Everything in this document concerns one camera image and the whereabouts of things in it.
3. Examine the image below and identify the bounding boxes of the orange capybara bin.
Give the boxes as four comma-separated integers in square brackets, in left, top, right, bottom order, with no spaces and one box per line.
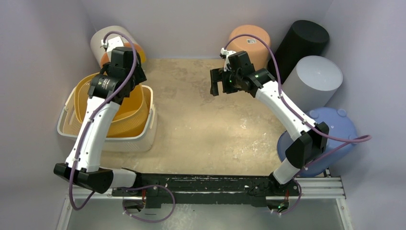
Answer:
[227,24,271,70]

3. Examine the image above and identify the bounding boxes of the yellow mesh basket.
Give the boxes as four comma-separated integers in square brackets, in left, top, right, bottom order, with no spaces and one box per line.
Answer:
[73,74,152,138]

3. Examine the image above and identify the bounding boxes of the grey plastic bin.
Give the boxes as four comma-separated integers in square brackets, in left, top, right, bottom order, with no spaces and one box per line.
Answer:
[282,56,343,112]

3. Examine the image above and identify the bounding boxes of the black plastic bin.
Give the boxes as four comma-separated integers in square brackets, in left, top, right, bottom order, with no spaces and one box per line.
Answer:
[273,20,330,84]

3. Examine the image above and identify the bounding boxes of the white mesh basket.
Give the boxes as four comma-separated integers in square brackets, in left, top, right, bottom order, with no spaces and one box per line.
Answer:
[56,85,158,153]

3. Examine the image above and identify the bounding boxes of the blue plastic bucket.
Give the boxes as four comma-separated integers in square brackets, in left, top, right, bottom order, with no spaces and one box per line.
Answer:
[277,107,358,177]

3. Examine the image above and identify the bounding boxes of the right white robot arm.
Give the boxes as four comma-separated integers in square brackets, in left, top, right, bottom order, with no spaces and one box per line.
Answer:
[210,48,329,195]

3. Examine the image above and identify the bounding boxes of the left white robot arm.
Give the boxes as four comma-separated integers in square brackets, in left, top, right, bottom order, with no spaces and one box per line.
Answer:
[54,46,147,196]

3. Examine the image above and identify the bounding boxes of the white drawer container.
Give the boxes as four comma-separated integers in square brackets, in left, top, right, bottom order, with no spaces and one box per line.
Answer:
[90,26,147,67]

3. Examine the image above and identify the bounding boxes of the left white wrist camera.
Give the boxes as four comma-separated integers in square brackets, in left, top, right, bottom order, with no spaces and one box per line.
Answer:
[101,36,124,61]

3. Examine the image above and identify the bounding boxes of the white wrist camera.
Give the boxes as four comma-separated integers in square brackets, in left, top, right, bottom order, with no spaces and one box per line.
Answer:
[101,36,124,61]
[220,47,236,71]

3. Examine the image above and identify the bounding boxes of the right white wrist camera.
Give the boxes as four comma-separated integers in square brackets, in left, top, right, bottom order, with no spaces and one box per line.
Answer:
[220,47,236,71]

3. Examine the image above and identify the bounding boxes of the aluminium mounting rail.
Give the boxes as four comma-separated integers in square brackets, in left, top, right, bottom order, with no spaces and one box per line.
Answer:
[65,176,346,200]

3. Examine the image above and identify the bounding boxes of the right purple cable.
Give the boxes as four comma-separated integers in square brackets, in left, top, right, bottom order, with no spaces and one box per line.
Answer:
[223,34,372,217]

